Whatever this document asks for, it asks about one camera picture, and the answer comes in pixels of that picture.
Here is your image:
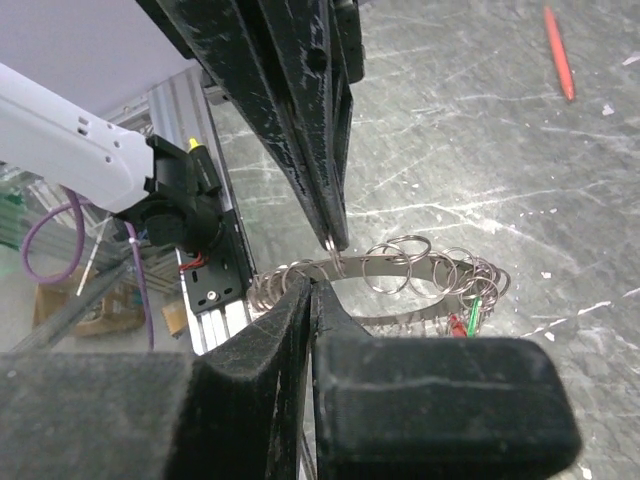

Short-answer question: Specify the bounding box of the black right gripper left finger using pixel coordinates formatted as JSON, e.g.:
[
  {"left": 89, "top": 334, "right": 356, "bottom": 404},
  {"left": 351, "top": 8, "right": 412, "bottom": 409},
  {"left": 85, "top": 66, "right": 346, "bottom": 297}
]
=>
[{"left": 1, "top": 279, "right": 311, "bottom": 479}]

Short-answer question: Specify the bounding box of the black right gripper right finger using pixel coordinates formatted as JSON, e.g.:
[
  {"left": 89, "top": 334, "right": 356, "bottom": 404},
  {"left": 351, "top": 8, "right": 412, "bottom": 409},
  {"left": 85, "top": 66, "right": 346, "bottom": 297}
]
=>
[{"left": 311, "top": 281, "right": 582, "bottom": 479}]

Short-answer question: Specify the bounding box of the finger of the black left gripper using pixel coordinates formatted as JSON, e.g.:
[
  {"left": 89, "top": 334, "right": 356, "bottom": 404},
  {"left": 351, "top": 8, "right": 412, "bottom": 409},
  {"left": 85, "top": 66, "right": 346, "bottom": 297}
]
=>
[
  {"left": 139, "top": 1, "right": 330, "bottom": 248},
  {"left": 326, "top": 1, "right": 363, "bottom": 250}
]

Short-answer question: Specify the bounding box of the green key tag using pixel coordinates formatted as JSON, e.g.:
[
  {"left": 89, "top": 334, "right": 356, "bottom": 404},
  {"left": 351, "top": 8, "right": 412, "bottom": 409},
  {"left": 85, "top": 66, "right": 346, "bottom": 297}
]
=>
[{"left": 467, "top": 297, "right": 482, "bottom": 337}]

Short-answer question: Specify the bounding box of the metal key ring disc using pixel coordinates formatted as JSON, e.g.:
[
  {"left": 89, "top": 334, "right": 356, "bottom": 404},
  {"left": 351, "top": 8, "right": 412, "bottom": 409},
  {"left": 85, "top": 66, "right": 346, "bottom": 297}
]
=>
[{"left": 247, "top": 234, "right": 511, "bottom": 338}]

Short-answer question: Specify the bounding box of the red key tag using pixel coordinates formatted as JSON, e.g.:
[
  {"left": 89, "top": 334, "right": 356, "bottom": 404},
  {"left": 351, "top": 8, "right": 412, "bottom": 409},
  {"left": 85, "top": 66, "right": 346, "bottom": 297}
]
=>
[{"left": 448, "top": 314, "right": 467, "bottom": 338}]

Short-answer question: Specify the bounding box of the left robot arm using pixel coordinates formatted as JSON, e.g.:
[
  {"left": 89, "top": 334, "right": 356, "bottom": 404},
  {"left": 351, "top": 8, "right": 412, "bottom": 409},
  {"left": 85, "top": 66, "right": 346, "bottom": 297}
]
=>
[{"left": 1, "top": 1, "right": 364, "bottom": 251}]

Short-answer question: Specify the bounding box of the red pencil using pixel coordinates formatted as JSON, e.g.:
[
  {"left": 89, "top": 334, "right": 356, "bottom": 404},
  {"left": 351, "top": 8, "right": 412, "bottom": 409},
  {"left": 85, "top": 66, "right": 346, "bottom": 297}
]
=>
[{"left": 543, "top": 5, "right": 575, "bottom": 102}]

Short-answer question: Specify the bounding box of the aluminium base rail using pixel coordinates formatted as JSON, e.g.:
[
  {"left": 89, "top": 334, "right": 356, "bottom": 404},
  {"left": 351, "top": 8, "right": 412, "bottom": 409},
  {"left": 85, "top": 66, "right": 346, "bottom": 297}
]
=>
[{"left": 124, "top": 67, "right": 255, "bottom": 355}]

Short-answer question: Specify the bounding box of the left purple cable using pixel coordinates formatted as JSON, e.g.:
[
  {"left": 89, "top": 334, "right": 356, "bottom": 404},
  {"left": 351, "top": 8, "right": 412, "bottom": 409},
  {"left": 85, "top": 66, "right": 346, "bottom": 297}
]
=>
[{"left": 19, "top": 188, "right": 156, "bottom": 351}]

